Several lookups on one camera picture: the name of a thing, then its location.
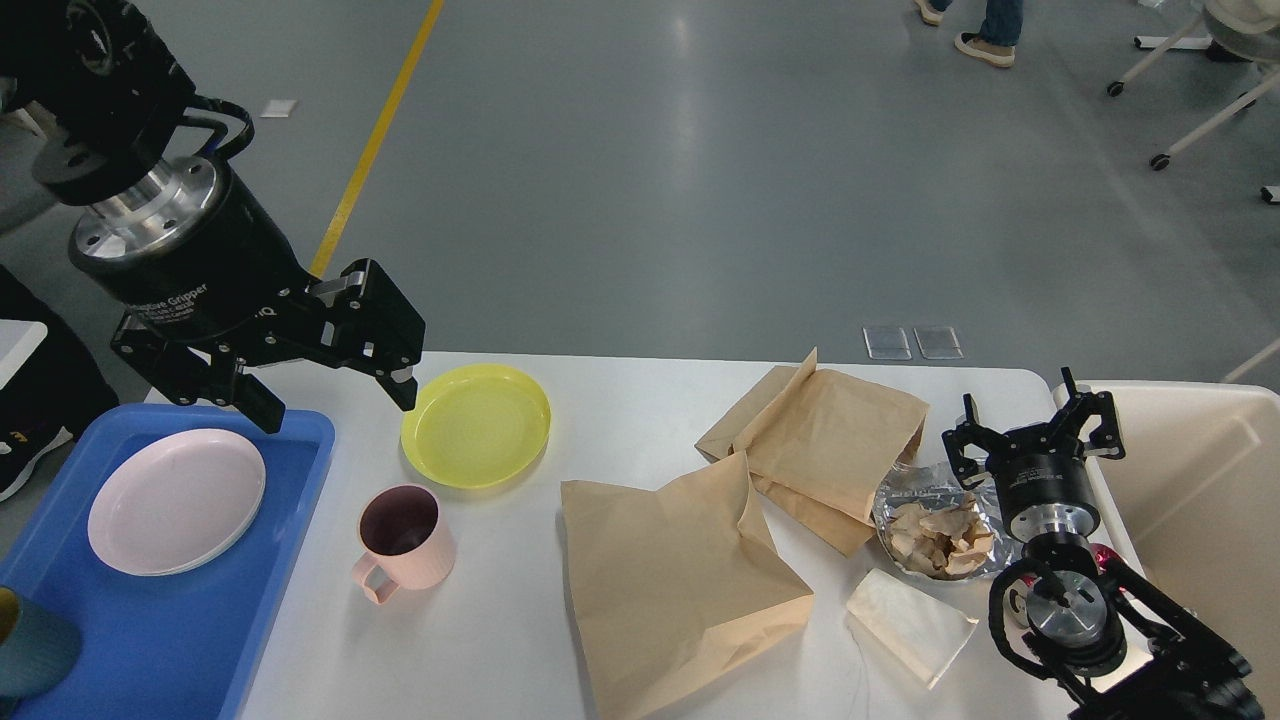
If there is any pink plate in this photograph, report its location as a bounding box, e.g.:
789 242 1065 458
87 429 268 577

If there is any large brown paper bag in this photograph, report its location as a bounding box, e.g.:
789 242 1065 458
561 454 814 719

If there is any foil tray with crumpled paper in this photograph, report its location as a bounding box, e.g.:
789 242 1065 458
870 462 1023 582

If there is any person in black clothes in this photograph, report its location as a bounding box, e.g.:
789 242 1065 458
1 268 120 501

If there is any clear floor plate left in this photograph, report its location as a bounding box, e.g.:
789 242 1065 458
861 325 913 363

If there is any green ribbed mug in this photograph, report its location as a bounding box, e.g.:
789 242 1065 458
1 587 83 700

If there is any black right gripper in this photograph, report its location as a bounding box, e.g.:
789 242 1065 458
942 369 1126 543

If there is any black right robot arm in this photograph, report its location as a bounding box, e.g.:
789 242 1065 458
942 369 1265 719

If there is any blue plastic tray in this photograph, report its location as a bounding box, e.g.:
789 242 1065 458
1 404 335 719

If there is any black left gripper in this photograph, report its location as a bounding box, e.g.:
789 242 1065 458
68 156 426 434

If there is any clear floor plate right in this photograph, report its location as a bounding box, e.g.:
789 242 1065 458
913 325 965 361

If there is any clear floor plate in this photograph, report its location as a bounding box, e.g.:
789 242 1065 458
861 325 913 363
913 325 965 361

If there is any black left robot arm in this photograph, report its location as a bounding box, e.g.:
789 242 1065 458
3 1 425 433

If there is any rear brown paper bag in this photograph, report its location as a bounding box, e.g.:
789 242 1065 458
695 348 931 557

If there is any white side table corner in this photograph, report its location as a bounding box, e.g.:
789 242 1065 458
0 319 49 389

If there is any red object under arm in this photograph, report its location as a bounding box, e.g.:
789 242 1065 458
1091 543 1126 577

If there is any beige plastic bin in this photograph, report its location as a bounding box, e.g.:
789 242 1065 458
1087 380 1279 719

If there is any white chair base right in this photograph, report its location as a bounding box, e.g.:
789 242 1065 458
1102 1 1277 177

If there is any white paper napkin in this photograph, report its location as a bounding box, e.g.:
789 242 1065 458
845 568 978 689

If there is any pink ribbed mug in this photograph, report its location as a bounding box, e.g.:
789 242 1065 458
351 484 457 605

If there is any yellow plastic plate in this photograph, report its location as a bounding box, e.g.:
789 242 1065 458
399 363 552 489

